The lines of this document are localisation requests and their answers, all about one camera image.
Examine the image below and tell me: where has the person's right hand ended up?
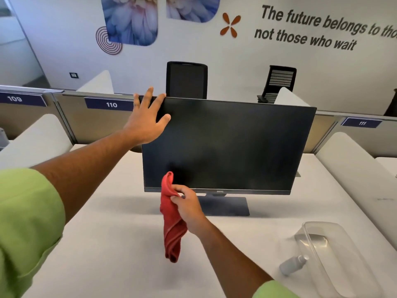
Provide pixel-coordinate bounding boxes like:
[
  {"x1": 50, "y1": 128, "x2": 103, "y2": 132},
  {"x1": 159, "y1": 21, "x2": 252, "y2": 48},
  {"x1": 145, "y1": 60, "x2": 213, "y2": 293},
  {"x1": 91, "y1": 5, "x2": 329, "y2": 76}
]
[{"x1": 170, "y1": 184, "x2": 209, "y2": 236}]

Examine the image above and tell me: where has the person's left hand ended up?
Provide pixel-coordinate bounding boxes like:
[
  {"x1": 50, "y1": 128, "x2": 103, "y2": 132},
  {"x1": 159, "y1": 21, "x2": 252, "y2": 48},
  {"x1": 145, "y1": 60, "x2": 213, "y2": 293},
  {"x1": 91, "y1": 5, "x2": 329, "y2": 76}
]
[{"x1": 123, "y1": 87, "x2": 171, "y2": 146}]

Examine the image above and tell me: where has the red cloth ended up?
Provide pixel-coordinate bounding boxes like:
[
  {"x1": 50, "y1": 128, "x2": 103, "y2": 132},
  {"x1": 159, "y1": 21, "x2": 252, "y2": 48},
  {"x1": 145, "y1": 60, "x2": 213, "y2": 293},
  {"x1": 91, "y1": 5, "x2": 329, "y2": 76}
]
[{"x1": 159, "y1": 171, "x2": 188, "y2": 264}]

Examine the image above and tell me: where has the black computer monitor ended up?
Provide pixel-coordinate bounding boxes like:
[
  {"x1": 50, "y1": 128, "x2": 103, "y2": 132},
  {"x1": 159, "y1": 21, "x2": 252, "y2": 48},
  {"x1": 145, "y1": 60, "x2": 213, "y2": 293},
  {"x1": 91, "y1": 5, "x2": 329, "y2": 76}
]
[{"x1": 138, "y1": 96, "x2": 317, "y2": 217}]

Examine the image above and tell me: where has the person's left forearm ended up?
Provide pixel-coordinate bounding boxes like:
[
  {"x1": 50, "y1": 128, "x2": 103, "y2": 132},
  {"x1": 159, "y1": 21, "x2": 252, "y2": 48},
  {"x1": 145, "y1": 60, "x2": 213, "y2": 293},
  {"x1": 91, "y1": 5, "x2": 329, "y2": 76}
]
[{"x1": 30, "y1": 130, "x2": 142, "y2": 224}]

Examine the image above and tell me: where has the person's right forearm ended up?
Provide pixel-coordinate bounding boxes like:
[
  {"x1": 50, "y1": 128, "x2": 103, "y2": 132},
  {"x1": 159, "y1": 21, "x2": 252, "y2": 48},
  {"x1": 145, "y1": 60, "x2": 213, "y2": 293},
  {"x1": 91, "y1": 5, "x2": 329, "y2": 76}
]
[{"x1": 193, "y1": 221, "x2": 274, "y2": 298}]

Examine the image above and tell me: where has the blue number label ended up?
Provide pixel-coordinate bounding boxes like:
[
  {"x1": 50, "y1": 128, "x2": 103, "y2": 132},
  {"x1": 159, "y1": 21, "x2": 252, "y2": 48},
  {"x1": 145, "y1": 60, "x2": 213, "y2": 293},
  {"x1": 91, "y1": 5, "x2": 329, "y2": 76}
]
[
  {"x1": 0, "y1": 92, "x2": 48, "y2": 108},
  {"x1": 341, "y1": 117, "x2": 383, "y2": 129},
  {"x1": 84, "y1": 97, "x2": 135, "y2": 112}
]

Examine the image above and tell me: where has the black solid-back office chair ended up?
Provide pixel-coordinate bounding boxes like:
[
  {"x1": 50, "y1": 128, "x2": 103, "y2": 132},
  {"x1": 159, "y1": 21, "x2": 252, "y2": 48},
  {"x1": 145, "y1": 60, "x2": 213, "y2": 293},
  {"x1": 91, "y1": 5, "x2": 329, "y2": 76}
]
[{"x1": 166, "y1": 61, "x2": 208, "y2": 100}]

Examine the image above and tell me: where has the grey desk partition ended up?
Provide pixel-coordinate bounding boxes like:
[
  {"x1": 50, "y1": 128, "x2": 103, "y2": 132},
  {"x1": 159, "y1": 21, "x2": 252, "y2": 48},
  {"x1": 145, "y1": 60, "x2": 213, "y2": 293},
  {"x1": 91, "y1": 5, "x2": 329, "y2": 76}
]
[{"x1": 0, "y1": 85, "x2": 397, "y2": 159}]

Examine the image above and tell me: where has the black slatted-back office chair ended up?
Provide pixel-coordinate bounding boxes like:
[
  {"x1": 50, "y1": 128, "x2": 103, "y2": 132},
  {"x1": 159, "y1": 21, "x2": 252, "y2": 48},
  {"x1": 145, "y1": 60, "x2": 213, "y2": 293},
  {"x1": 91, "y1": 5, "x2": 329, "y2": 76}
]
[{"x1": 256, "y1": 65, "x2": 298, "y2": 104}]

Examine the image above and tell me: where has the white desk side divider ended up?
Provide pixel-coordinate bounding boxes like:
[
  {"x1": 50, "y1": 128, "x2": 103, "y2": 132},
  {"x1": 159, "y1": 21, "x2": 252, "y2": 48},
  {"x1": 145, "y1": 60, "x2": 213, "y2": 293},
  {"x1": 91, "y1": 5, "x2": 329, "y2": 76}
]
[
  {"x1": 274, "y1": 87, "x2": 311, "y2": 108},
  {"x1": 314, "y1": 132, "x2": 397, "y2": 243},
  {"x1": 0, "y1": 114, "x2": 74, "y2": 170}
]

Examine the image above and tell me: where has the small white bottle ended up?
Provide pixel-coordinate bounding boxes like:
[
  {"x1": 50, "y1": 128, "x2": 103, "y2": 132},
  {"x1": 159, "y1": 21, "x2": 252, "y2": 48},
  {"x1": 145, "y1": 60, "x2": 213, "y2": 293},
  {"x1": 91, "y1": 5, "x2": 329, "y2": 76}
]
[{"x1": 279, "y1": 255, "x2": 310, "y2": 277}]

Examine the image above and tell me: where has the green shirt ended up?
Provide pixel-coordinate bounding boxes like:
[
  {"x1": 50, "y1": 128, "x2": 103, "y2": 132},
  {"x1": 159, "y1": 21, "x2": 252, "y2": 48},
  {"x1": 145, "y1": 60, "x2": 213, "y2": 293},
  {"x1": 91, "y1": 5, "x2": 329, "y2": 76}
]
[{"x1": 0, "y1": 168, "x2": 300, "y2": 298}]

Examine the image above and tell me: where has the grey object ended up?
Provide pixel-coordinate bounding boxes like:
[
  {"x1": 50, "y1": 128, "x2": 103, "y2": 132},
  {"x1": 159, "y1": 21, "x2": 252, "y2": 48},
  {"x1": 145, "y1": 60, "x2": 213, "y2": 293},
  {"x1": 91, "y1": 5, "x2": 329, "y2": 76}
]
[{"x1": 0, "y1": 127, "x2": 10, "y2": 151}]

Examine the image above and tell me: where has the clear plastic container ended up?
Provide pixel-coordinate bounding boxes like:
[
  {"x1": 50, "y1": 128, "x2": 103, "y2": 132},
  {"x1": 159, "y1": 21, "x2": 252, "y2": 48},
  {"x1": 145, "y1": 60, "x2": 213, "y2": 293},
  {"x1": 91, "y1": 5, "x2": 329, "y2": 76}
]
[{"x1": 294, "y1": 221, "x2": 385, "y2": 298}]

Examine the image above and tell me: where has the dark office chair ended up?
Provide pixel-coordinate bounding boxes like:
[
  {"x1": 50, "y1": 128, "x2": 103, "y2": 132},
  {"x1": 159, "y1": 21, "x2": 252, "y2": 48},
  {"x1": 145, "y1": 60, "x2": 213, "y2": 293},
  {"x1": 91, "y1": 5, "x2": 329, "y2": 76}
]
[{"x1": 383, "y1": 88, "x2": 397, "y2": 117}]

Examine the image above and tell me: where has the purple spiral wall decal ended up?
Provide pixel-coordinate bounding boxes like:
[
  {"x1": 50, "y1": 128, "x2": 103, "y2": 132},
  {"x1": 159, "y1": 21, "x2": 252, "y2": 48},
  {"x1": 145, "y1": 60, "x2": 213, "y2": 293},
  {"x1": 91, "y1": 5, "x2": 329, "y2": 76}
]
[{"x1": 95, "y1": 26, "x2": 123, "y2": 56}]

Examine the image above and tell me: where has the large blue flower wall picture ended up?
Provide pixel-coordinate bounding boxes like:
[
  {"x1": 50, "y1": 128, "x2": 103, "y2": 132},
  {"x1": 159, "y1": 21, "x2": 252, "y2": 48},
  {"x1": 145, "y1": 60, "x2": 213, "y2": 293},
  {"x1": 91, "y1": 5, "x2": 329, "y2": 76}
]
[{"x1": 100, "y1": 0, "x2": 159, "y2": 47}]

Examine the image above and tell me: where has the small blue flower wall picture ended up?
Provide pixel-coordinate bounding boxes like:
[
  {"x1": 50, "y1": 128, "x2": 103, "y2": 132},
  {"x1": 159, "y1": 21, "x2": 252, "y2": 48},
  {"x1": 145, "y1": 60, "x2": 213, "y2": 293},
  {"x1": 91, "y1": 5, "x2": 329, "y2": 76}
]
[{"x1": 166, "y1": 0, "x2": 221, "y2": 23}]

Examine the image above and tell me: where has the orange petal wall decal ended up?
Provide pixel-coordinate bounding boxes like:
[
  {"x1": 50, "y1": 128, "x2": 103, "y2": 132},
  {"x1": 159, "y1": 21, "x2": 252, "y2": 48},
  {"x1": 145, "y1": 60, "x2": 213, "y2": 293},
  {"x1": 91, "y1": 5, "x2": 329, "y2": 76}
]
[{"x1": 220, "y1": 12, "x2": 242, "y2": 38}]

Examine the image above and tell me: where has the glass wall panel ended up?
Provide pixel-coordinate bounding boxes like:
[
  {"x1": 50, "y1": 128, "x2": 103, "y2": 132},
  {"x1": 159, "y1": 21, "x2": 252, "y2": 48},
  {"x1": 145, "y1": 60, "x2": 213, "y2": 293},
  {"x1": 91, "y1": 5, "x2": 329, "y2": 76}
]
[{"x1": 0, "y1": 0, "x2": 51, "y2": 89}]

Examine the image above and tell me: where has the dark wall lettering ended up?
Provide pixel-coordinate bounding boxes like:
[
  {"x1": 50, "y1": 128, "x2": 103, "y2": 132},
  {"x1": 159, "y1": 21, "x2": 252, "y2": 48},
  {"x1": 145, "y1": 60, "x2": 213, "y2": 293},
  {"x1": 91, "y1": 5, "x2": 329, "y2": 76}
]
[{"x1": 254, "y1": 4, "x2": 397, "y2": 52}]

